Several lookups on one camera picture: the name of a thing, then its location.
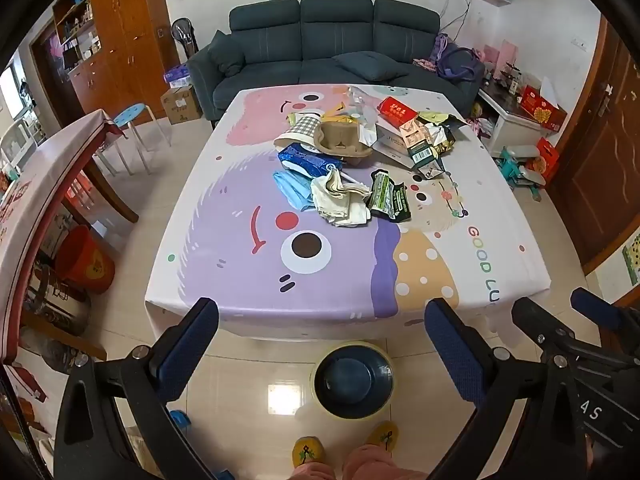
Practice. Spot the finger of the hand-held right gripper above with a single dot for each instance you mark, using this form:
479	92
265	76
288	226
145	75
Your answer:
595	305
540	322

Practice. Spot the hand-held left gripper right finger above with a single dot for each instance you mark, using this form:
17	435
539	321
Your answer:
457	355

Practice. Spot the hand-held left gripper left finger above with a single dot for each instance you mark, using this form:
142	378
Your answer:
187	347

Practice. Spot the yellow rimmed dark trash bin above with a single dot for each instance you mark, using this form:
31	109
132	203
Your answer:
352	380

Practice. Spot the green snack wrapper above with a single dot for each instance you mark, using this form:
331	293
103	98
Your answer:
390	195

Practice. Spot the beige cloth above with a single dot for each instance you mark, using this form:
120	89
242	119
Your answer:
345	200

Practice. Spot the beige green milk carton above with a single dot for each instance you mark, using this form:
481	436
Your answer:
425	152
414	134

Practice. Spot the checked paper cup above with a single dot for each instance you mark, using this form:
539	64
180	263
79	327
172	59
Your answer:
300	127

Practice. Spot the red snack packet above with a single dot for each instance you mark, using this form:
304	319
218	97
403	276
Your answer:
397	112

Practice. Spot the small blue floor object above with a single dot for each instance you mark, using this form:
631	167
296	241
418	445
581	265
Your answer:
177	417

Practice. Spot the person's right yellow slipper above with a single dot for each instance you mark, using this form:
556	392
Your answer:
382	435

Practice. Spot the person's yellow slipper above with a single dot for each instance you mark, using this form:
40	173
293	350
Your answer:
307	450
382	435

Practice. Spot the red bucket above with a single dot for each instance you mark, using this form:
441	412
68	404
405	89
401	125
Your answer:
85	260

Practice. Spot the wooden door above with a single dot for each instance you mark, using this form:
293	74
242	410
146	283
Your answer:
595	160

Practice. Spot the cartoon printed tablecloth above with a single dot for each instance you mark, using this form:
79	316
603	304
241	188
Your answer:
320	270

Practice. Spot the red gift bag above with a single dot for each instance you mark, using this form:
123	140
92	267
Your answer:
547	157

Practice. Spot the teal toy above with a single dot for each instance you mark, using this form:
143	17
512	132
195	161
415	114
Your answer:
517	167

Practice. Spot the person's left yellow slipper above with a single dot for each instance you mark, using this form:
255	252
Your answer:
307	450

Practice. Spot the blue face mask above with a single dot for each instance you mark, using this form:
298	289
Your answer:
295	190

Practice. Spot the white low cabinet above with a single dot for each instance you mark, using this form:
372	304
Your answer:
515	125

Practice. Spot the red gift box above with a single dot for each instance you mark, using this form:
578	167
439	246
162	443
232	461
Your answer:
542	107

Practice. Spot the pink patterned bag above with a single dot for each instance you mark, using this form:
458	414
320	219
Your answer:
480	122

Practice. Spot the grey flat box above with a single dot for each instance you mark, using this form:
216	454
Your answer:
387	150

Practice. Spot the gold black foil wrappers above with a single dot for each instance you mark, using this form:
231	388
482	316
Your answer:
442	127

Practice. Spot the blue wipes packet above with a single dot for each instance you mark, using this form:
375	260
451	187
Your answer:
307	160

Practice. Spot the dining table with red cloth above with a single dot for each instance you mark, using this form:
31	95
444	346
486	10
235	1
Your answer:
45	175

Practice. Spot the blue round stool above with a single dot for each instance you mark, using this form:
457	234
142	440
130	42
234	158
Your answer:
130	115

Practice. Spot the brown cardboard cup carrier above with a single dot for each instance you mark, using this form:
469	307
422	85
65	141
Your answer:
342	142

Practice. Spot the cardboard box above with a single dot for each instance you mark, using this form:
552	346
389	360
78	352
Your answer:
181	102

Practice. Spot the small yellow green packet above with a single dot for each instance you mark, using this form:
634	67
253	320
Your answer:
292	119

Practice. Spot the pink gift bags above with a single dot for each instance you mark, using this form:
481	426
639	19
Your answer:
505	57

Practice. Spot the white appliance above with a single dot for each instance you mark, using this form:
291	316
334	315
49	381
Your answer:
17	140

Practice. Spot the blue tissue pack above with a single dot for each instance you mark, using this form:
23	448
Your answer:
175	76

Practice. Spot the purple bag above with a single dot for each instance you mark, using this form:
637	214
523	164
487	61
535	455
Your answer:
457	62

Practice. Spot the clear plastic bottle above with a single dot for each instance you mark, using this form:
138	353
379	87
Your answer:
357	97

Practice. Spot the small dark blue cushion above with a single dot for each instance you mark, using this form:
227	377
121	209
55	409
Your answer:
225	52

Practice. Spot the large dark blue cushion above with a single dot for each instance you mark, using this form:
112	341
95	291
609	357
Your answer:
372	65

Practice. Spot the black standing fan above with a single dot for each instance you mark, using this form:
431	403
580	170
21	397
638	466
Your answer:
182	35

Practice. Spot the wooden cabinet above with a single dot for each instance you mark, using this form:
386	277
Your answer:
120	35

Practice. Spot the dark blue sofa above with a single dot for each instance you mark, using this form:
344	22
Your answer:
300	35

